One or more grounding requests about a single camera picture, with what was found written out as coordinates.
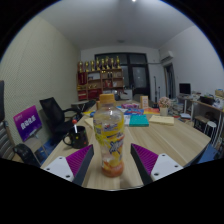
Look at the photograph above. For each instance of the yellow-labelled clear drink bottle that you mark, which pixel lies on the yellow-labelled clear drink bottle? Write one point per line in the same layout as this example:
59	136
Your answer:
108	133

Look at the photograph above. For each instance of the small upright orange carton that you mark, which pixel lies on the small upright orange carton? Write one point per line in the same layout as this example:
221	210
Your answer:
144	102

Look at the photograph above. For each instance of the white round stool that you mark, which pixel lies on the white round stool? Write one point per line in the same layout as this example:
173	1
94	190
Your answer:
210	124

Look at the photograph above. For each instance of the red-tipped stir stick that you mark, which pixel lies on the red-tipped stir stick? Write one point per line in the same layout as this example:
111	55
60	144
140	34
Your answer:
74	122

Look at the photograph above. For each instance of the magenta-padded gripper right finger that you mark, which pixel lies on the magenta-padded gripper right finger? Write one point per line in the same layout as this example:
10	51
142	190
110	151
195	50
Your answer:
146	159

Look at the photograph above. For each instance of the grey striped chair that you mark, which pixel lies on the grey striped chair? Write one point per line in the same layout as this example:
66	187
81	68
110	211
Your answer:
5	140

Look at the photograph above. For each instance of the orange book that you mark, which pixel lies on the orange book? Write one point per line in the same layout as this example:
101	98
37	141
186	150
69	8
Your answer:
151	111

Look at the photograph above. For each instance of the black dotted mug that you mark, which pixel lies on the black dotted mug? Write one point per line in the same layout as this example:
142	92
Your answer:
78	138

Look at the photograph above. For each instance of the white wall air conditioner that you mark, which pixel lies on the white wall air conditioner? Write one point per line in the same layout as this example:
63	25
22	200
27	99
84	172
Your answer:
167	56

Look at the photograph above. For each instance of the purple sign board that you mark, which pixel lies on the purple sign board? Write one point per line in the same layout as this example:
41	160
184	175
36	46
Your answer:
26	122

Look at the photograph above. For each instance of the small white round table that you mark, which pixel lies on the small white round table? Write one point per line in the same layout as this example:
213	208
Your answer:
79	103

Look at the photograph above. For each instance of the tan notebook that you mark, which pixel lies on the tan notebook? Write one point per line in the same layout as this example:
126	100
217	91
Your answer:
89	122

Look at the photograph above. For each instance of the pink flat box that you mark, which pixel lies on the pink flat box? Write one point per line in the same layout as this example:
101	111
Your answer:
130	105

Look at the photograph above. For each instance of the teal book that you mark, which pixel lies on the teal book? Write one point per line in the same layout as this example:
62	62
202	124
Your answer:
139	120

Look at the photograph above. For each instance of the white printed booklet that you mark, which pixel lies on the white printed booklet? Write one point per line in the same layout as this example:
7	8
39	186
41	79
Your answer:
126	120

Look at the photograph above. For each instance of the pink flowers in white pot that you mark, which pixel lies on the pink flowers in white pot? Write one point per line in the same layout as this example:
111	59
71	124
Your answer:
164	105

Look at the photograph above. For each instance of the black-framed glass door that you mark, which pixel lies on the black-framed glass door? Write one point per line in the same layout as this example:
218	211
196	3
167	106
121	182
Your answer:
138	76

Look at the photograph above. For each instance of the black office chair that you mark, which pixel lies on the black office chair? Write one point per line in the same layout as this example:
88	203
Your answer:
53	115

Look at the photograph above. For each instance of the blue snack packet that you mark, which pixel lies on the blue snack packet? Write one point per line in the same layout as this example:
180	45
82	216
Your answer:
134	111

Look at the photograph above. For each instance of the wooden side desk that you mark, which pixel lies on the wooden side desk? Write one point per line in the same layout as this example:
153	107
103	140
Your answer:
208	106

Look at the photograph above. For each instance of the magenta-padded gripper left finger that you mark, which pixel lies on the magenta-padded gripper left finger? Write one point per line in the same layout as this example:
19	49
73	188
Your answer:
79	159

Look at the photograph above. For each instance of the black computer monitor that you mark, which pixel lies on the black computer monitor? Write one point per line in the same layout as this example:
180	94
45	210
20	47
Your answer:
185	88

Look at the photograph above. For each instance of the wooden shelf unit with trophies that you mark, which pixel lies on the wooden shelf unit with trophies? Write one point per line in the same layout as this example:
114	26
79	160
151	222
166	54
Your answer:
100	81

